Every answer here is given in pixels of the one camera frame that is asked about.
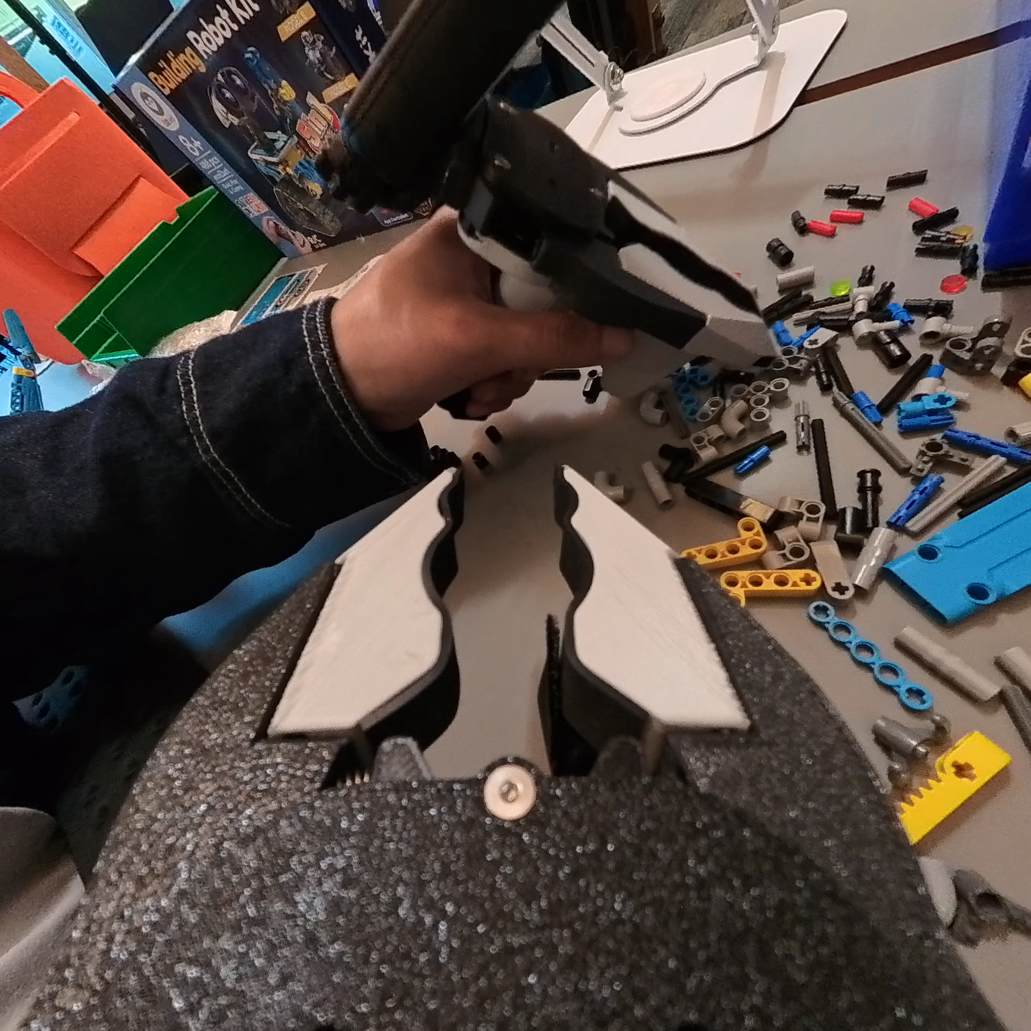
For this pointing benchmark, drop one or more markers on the person's left forearm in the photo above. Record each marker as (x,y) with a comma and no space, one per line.
(161,451)

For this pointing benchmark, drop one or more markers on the grey desk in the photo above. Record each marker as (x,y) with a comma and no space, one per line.
(805,121)

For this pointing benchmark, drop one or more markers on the large clear plastic bag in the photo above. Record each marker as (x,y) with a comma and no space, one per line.
(201,334)

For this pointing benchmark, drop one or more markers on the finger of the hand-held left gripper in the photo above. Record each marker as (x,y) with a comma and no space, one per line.
(709,354)
(685,266)

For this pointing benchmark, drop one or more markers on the blue plastic bin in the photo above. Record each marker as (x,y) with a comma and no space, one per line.
(1011,185)

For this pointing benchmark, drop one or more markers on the blue sticker sheet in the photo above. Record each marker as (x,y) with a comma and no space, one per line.
(282,294)

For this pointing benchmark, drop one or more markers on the pile of small brick parts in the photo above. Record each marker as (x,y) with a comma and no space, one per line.
(846,403)

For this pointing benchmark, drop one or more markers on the black brick connector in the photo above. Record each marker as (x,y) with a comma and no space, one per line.
(443,457)

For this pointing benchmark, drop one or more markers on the orange felt bag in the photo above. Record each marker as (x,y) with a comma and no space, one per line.
(72,201)

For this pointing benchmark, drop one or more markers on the person's white shirt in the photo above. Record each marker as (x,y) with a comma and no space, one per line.
(32,902)

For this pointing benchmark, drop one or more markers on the person's left hand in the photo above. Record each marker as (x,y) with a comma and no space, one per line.
(419,322)

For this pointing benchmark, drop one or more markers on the green plastic bin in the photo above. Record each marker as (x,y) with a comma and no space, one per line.
(177,282)

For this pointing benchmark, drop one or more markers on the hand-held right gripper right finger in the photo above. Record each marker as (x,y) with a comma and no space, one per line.
(652,636)

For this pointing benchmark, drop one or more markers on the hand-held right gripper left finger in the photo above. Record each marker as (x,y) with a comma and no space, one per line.
(370,636)

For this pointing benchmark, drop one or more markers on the robot kit box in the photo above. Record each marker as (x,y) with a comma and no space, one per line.
(242,121)

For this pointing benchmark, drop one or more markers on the blue tracked toy robot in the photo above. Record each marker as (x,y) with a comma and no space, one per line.
(16,354)

